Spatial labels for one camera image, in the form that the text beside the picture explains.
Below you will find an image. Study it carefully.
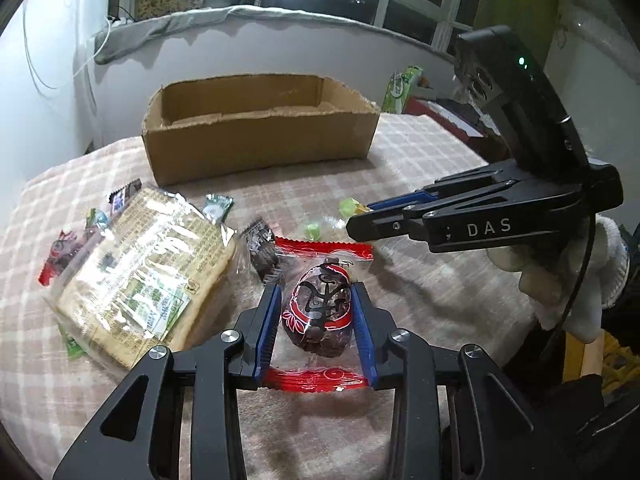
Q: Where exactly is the silver snack packet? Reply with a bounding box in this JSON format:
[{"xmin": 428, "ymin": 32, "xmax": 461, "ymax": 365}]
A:
[{"xmin": 241, "ymin": 217, "xmax": 280, "ymax": 283}]

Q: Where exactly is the white cable on wall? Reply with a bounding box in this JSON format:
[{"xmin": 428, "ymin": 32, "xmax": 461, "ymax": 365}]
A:
[{"xmin": 22, "ymin": 0, "xmax": 116, "ymax": 91}]

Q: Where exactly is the light green wrapped candy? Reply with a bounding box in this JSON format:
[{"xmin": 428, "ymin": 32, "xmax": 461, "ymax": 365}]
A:
[{"xmin": 303, "ymin": 220, "xmax": 326, "ymax": 242}]

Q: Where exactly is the red dark snack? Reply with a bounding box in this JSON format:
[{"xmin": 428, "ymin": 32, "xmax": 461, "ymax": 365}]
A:
[{"xmin": 262, "ymin": 236, "xmax": 374, "ymax": 393}]

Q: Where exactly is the green tissue pack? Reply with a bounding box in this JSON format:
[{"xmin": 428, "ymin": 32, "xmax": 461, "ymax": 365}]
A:
[{"xmin": 381, "ymin": 65, "xmax": 423, "ymax": 114}]

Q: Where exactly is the round green jelly cup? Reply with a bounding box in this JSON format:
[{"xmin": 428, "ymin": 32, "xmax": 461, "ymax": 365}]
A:
[{"xmin": 338, "ymin": 197, "xmax": 371, "ymax": 220}]

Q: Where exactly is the right hand white glove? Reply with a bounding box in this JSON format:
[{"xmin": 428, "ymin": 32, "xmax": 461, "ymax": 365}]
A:
[{"xmin": 487, "ymin": 214, "xmax": 630, "ymax": 344}]

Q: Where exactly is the red dark snack packet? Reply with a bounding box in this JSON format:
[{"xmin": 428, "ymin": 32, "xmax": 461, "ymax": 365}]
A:
[{"xmin": 38, "ymin": 228, "xmax": 96, "ymax": 286}]

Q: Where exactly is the pink plaid tablecloth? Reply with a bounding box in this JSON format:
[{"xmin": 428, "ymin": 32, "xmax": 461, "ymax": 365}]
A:
[{"xmin": 0, "ymin": 112, "xmax": 551, "ymax": 480}]

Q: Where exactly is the brown cardboard box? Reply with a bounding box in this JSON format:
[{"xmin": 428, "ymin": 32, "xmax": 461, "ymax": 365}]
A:
[{"xmin": 141, "ymin": 74, "xmax": 380, "ymax": 186}]

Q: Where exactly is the small green candy packet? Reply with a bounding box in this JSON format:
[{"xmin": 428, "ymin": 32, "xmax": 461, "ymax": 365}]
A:
[{"xmin": 58, "ymin": 324, "xmax": 86, "ymax": 360}]

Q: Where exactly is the large cracker pack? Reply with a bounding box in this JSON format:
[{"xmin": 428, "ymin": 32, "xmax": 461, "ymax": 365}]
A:
[{"xmin": 44, "ymin": 185, "xmax": 236, "ymax": 375}]

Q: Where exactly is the dark snickers bar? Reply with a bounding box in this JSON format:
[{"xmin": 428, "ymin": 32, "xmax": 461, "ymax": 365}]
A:
[{"xmin": 108, "ymin": 179, "xmax": 142, "ymax": 216}]

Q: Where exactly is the red box beside table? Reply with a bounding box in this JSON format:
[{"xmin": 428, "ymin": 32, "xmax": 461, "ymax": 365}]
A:
[{"xmin": 404, "ymin": 96, "xmax": 510, "ymax": 162}]

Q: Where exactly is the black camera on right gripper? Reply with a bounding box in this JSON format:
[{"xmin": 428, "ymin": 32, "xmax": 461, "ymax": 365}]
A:
[{"xmin": 454, "ymin": 25, "xmax": 590, "ymax": 183}]

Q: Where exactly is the green mint candy packet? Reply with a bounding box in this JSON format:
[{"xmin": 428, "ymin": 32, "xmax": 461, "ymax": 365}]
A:
[{"xmin": 202, "ymin": 193, "xmax": 234, "ymax": 223}]

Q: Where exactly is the grey windowsill cloth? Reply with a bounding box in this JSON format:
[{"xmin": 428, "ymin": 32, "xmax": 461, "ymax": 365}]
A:
[{"xmin": 92, "ymin": 4, "xmax": 457, "ymax": 66}]

